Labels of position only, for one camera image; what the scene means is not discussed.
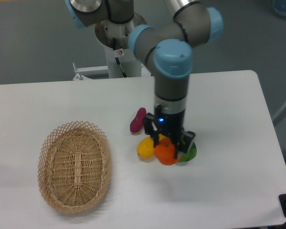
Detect green bok choy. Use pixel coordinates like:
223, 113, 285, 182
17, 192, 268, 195
178, 142, 197, 162

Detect purple sweet potato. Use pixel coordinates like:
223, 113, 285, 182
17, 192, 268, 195
130, 107, 147, 133

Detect woven wicker basket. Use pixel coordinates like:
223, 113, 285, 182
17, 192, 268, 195
38, 121, 112, 214

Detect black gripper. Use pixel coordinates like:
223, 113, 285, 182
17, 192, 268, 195
143, 104, 196, 158

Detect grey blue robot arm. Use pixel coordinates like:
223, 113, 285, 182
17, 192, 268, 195
65, 0, 224, 158

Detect yellow mango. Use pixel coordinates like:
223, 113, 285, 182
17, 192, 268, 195
136, 134, 168, 159

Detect blue object top right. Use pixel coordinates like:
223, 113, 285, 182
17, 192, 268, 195
272, 0, 286, 20

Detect orange fruit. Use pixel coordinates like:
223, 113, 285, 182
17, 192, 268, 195
154, 137, 182, 166

